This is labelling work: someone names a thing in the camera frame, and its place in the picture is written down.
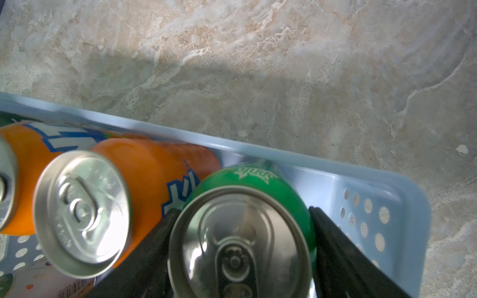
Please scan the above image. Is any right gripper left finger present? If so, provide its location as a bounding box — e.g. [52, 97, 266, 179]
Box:
[86, 209, 180, 298]

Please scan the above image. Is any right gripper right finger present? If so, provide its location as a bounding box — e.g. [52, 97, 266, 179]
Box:
[309, 207, 409, 298]

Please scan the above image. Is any orange can back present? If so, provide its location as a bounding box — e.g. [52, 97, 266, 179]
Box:
[33, 139, 221, 279]
[1, 120, 144, 236]

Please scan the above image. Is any green sprite can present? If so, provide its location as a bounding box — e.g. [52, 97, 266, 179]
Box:
[168, 160, 316, 298]

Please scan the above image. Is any light blue plastic basket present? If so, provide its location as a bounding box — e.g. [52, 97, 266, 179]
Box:
[1, 93, 431, 298]

